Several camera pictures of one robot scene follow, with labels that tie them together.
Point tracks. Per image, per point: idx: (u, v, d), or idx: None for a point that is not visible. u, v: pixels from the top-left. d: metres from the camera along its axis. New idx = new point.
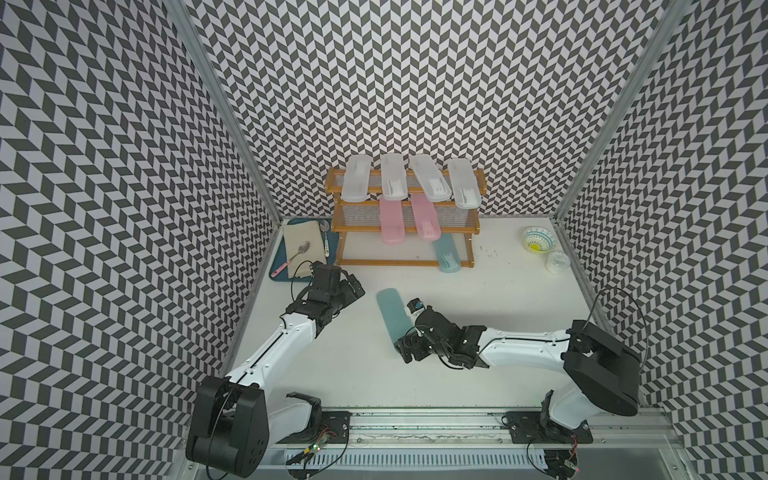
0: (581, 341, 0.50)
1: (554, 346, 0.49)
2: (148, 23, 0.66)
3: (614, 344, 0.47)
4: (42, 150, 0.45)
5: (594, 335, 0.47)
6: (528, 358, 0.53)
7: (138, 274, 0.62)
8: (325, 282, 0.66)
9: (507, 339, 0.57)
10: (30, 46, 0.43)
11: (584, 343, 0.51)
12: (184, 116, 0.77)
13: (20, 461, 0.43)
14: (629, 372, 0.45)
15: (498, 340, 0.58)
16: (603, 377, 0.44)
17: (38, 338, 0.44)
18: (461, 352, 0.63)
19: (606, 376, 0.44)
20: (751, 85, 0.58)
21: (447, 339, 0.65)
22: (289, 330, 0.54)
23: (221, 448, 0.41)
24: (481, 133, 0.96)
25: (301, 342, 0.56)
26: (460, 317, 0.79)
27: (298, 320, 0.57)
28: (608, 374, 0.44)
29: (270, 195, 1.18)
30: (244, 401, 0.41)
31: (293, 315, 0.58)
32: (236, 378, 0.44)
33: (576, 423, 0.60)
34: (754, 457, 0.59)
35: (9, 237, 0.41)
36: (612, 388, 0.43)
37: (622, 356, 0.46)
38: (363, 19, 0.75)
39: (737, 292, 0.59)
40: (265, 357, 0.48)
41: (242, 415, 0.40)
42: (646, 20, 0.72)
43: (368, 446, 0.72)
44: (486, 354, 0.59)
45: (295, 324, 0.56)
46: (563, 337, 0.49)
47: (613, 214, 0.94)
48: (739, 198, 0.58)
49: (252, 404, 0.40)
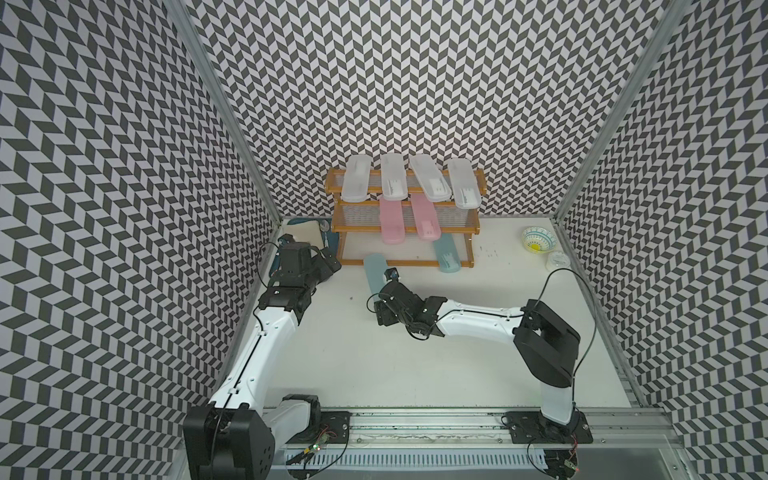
0: (532, 318, 0.53)
1: (507, 320, 0.52)
2: (148, 23, 0.66)
3: (560, 324, 0.51)
4: (42, 150, 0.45)
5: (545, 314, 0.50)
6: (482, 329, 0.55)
7: (138, 274, 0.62)
8: (295, 265, 0.60)
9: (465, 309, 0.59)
10: (30, 46, 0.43)
11: (535, 320, 0.54)
12: (183, 116, 0.77)
13: (20, 460, 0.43)
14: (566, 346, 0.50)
15: (455, 311, 0.60)
16: (546, 352, 0.47)
17: (38, 338, 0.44)
18: (420, 320, 0.65)
19: (549, 351, 0.47)
20: (751, 85, 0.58)
21: (408, 308, 0.68)
22: (267, 331, 0.50)
23: (223, 467, 0.40)
24: (481, 133, 0.96)
25: (284, 336, 0.53)
26: (422, 289, 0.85)
27: (273, 316, 0.52)
28: (550, 349, 0.48)
29: (270, 195, 1.18)
30: (238, 423, 0.38)
31: (268, 311, 0.53)
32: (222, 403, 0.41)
33: (568, 416, 0.61)
34: (754, 457, 0.59)
35: (9, 237, 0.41)
36: (552, 362, 0.47)
37: (566, 335, 0.50)
38: (363, 19, 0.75)
39: (737, 292, 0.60)
40: (248, 370, 0.44)
41: (240, 438, 0.38)
42: (646, 20, 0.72)
43: (367, 446, 0.72)
44: (444, 324, 0.61)
45: (271, 322, 0.51)
46: (517, 313, 0.52)
47: (613, 214, 0.94)
48: (738, 198, 0.58)
49: (248, 425, 0.38)
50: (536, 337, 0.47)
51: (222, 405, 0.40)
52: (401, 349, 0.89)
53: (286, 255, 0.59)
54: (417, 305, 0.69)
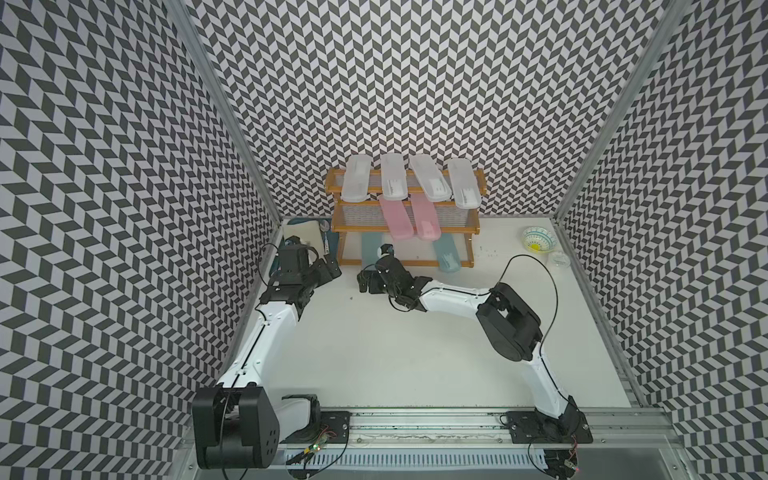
0: (500, 299, 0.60)
1: (476, 297, 0.59)
2: (148, 23, 0.66)
3: (522, 305, 0.57)
4: (41, 150, 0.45)
5: (510, 296, 0.57)
6: (457, 306, 0.63)
7: (138, 274, 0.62)
8: (293, 264, 0.63)
9: (445, 287, 0.67)
10: (30, 46, 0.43)
11: (502, 302, 0.61)
12: (183, 116, 0.77)
13: (20, 461, 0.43)
14: (526, 324, 0.57)
15: (435, 288, 0.68)
16: (502, 329, 0.54)
17: (38, 338, 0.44)
18: (406, 294, 0.73)
19: (504, 327, 0.54)
20: (751, 85, 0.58)
21: (399, 282, 0.75)
22: (270, 321, 0.52)
23: (232, 450, 0.41)
24: (481, 133, 0.96)
25: (286, 328, 0.55)
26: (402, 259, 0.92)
27: (276, 308, 0.55)
28: (506, 326, 0.54)
29: (270, 195, 1.18)
30: (247, 400, 0.40)
31: (272, 304, 0.55)
32: (230, 382, 0.42)
33: (559, 410, 0.63)
34: (754, 457, 0.59)
35: (9, 237, 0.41)
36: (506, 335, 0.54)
37: (526, 316, 0.57)
38: (363, 19, 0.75)
39: (737, 292, 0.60)
40: (252, 355, 0.46)
41: (248, 414, 0.40)
42: (646, 20, 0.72)
43: (367, 446, 0.72)
44: (426, 300, 0.69)
45: (274, 313, 0.54)
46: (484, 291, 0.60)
47: (613, 214, 0.94)
48: (738, 198, 0.58)
49: (256, 402, 0.40)
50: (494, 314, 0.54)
51: (230, 385, 0.42)
52: (401, 348, 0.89)
53: (284, 254, 0.63)
54: (407, 281, 0.77)
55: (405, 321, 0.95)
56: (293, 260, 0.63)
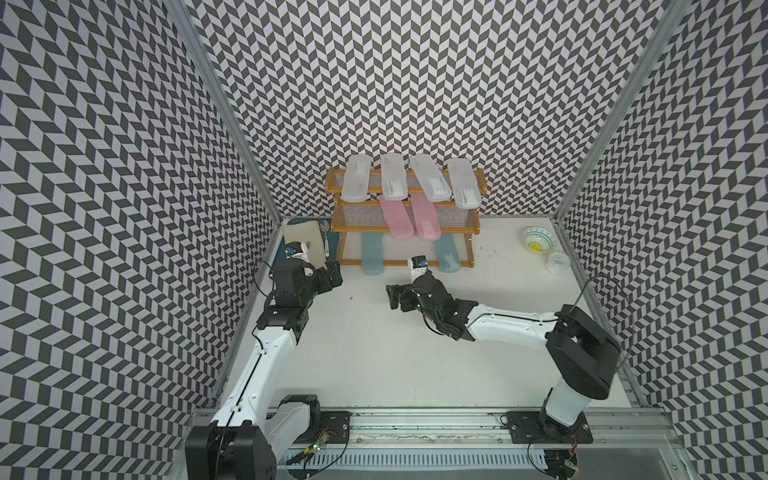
0: (568, 324, 0.51)
1: (541, 325, 0.51)
2: (148, 23, 0.66)
3: (599, 332, 0.48)
4: (42, 150, 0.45)
5: (581, 320, 0.48)
6: (512, 335, 0.55)
7: (138, 274, 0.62)
8: (290, 284, 0.60)
9: (497, 314, 0.58)
10: (31, 46, 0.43)
11: (571, 328, 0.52)
12: (184, 116, 0.77)
13: (20, 461, 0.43)
14: (607, 355, 0.47)
15: (487, 315, 0.60)
16: (582, 359, 0.45)
17: (38, 338, 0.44)
18: (451, 322, 0.65)
19: (584, 358, 0.45)
20: (751, 85, 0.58)
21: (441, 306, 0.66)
22: (267, 349, 0.51)
23: None
24: (481, 133, 0.96)
25: (283, 354, 0.53)
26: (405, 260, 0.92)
27: (273, 335, 0.53)
28: (586, 357, 0.46)
29: (270, 195, 1.18)
30: (242, 439, 0.39)
31: (268, 330, 0.54)
32: (225, 420, 0.41)
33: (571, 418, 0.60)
34: (753, 457, 0.59)
35: (9, 237, 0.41)
36: (588, 369, 0.45)
37: (604, 345, 0.48)
38: (363, 19, 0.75)
39: (737, 292, 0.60)
40: (249, 388, 0.45)
41: (242, 455, 0.38)
42: (646, 20, 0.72)
43: (367, 446, 0.72)
44: (474, 328, 0.61)
45: (271, 340, 0.52)
46: (551, 318, 0.51)
47: (613, 214, 0.94)
48: (738, 198, 0.58)
49: (251, 441, 0.39)
50: (571, 342, 0.46)
51: (226, 422, 0.41)
52: (400, 350, 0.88)
53: (279, 274, 0.59)
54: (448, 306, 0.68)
55: (405, 321, 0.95)
56: (289, 283, 0.60)
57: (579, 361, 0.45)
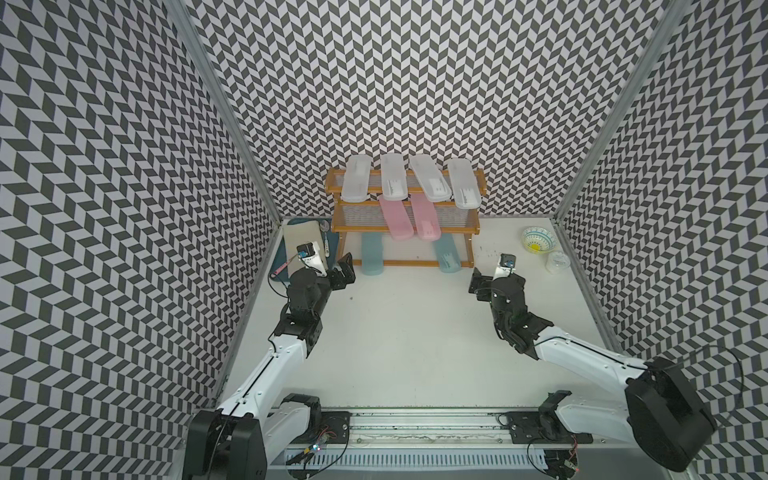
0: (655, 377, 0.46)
1: (622, 368, 0.47)
2: (148, 24, 0.66)
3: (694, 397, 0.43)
4: (42, 150, 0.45)
5: (675, 379, 0.43)
6: (587, 368, 0.51)
7: (138, 274, 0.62)
8: (304, 302, 0.61)
9: (572, 341, 0.56)
10: (31, 46, 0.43)
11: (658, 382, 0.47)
12: (184, 116, 0.77)
13: (20, 461, 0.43)
14: (694, 425, 0.42)
15: (561, 339, 0.57)
16: (664, 417, 0.41)
17: (38, 338, 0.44)
18: (519, 335, 0.63)
19: (666, 417, 0.41)
20: (751, 85, 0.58)
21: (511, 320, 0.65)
22: (279, 353, 0.54)
23: None
24: (481, 133, 0.96)
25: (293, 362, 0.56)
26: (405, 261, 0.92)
27: (288, 341, 0.56)
28: (670, 417, 0.41)
29: (270, 195, 1.18)
30: (241, 431, 0.40)
31: (284, 337, 0.57)
32: (229, 410, 0.43)
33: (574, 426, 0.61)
34: (754, 457, 0.59)
35: (9, 237, 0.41)
36: (667, 428, 0.41)
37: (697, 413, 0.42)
38: (363, 19, 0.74)
39: (737, 292, 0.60)
40: (256, 384, 0.47)
41: (238, 447, 0.39)
42: (646, 20, 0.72)
43: (367, 446, 0.72)
44: (542, 348, 0.59)
45: (284, 346, 0.55)
46: (636, 364, 0.47)
47: (613, 215, 0.94)
48: (738, 198, 0.58)
49: (248, 434, 0.40)
50: (654, 394, 0.42)
51: (229, 412, 0.43)
52: (401, 349, 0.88)
53: (294, 293, 0.60)
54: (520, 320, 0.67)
55: (405, 321, 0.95)
56: (305, 302, 0.61)
57: (662, 427, 0.40)
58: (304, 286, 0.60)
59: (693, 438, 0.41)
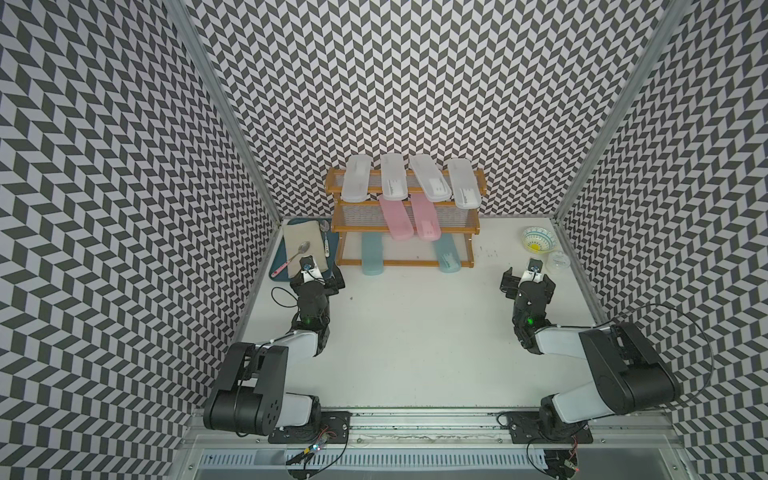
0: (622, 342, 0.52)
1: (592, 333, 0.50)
2: (148, 24, 0.66)
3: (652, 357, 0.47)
4: (42, 150, 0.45)
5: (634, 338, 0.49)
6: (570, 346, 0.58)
7: (138, 274, 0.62)
8: (313, 311, 0.69)
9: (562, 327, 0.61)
10: (30, 46, 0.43)
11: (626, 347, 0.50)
12: (183, 116, 0.77)
13: (20, 461, 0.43)
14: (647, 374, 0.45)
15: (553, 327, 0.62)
16: (606, 353, 0.47)
17: (38, 338, 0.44)
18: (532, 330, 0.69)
19: (610, 353, 0.47)
20: (751, 85, 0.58)
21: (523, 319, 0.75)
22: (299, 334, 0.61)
23: (243, 405, 0.43)
24: (481, 133, 0.96)
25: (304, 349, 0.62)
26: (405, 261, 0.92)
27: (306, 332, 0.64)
28: (612, 355, 0.47)
29: (270, 195, 1.18)
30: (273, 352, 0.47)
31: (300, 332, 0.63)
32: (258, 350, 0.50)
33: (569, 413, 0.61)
34: (754, 458, 0.59)
35: (9, 237, 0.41)
36: (607, 361, 0.46)
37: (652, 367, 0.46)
38: (363, 19, 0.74)
39: (737, 292, 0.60)
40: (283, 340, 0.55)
41: (269, 365, 0.46)
42: (646, 20, 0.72)
43: (367, 446, 0.72)
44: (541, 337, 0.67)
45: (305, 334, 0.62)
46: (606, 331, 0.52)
47: (613, 215, 0.94)
48: (738, 198, 0.58)
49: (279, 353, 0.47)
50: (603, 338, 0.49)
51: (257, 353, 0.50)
52: (401, 350, 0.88)
53: (303, 303, 0.67)
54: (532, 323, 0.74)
55: (405, 321, 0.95)
56: (314, 310, 0.69)
57: (607, 363, 0.46)
58: (313, 297, 0.67)
59: (641, 391, 0.44)
